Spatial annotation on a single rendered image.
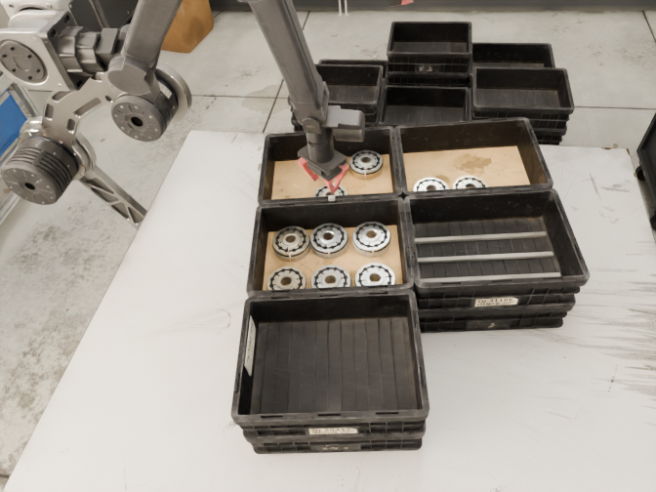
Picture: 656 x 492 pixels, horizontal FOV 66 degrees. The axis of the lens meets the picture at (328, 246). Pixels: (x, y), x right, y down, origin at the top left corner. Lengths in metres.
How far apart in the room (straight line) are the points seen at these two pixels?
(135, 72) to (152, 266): 0.80
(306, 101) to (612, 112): 2.62
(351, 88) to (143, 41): 1.69
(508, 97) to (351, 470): 1.81
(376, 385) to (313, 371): 0.15
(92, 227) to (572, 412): 2.41
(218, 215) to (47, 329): 1.20
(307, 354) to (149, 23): 0.77
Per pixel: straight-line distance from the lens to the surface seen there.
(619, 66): 3.83
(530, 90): 2.59
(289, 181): 1.60
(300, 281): 1.31
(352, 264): 1.36
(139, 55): 1.00
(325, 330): 1.26
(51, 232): 3.07
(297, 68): 0.93
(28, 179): 1.82
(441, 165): 1.63
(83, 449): 1.46
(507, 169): 1.64
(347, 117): 1.08
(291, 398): 1.19
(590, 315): 1.53
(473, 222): 1.48
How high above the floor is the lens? 1.92
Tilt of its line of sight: 51 degrees down
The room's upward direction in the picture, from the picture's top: 8 degrees counter-clockwise
